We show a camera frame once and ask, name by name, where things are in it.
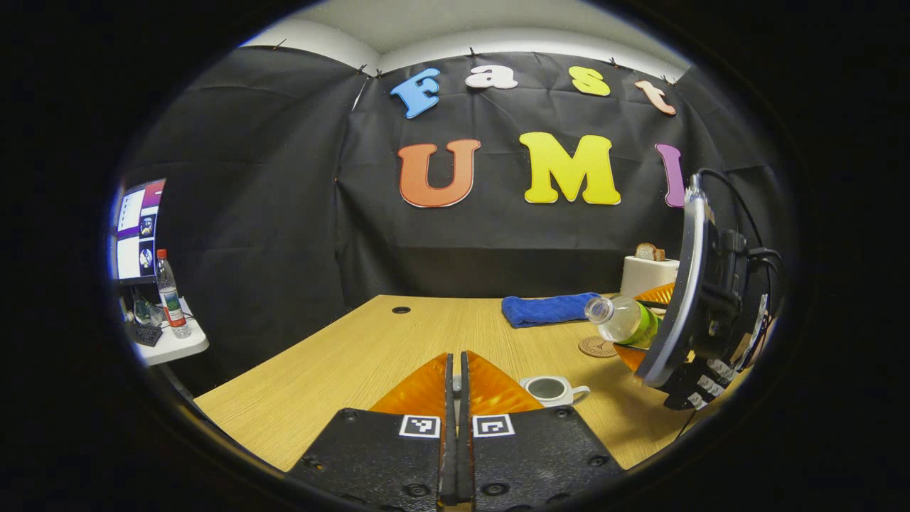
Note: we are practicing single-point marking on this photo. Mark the computer monitor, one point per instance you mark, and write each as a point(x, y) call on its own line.
point(138, 235)

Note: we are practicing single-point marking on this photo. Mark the black backdrop cloth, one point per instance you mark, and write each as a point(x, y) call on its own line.
point(284, 178)

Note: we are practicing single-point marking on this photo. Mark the blue towel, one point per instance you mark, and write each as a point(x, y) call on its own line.
point(547, 310)

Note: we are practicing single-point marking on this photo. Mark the white side table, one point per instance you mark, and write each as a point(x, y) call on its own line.
point(174, 347)

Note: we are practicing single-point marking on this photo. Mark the round brown coaster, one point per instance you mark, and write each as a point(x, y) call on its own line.
point(593, 348)

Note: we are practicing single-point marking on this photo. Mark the green label water bottle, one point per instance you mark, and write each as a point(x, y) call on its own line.
point(625, 320)

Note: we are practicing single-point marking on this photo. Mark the white teacup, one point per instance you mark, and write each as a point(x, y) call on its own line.
point(561, 397)

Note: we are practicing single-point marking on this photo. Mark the small black device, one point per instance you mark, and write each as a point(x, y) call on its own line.
point(147, 334)

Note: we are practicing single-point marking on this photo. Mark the light bread slice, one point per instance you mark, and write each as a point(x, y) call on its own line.
point(645, 252)

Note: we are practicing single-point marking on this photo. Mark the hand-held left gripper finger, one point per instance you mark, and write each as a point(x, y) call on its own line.
point(448, 469)
point(464, 469)

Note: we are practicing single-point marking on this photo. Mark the clear bottle red cap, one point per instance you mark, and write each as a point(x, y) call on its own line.
point(173, 302)

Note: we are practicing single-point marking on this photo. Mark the white toaster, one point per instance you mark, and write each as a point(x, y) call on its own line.
point(647, 277)

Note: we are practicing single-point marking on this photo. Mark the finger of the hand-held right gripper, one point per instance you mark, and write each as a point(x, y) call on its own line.
point(631, 357)
point(657, 294)

